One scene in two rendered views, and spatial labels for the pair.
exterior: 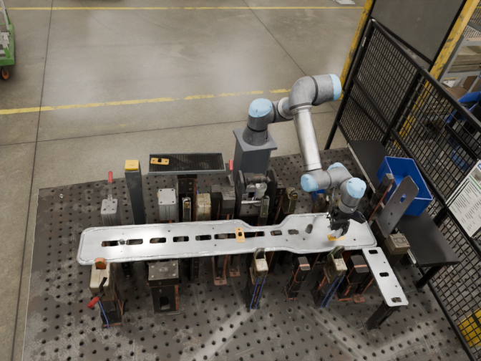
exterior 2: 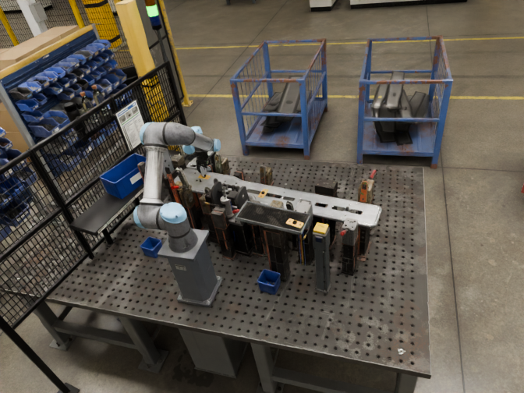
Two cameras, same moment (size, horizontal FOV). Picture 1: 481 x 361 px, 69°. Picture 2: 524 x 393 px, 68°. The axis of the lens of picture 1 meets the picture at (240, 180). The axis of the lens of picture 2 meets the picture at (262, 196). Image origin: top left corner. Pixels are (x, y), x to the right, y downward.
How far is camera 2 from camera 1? 2.68 m
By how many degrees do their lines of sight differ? 87
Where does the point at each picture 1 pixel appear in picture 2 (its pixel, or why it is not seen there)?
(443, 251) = not seen: hidden behind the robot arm
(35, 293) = (421, 258)
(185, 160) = (272, 218)
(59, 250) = (403, 285)
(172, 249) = (313, 196)
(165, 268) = (324, 182)
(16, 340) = (458, 352)
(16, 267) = not seen: outside the picture
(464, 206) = (134, 135)
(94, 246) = (368, 213)
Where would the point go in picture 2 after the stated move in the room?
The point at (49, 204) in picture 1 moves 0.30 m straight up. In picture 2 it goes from (415, 343) to (423, 306)
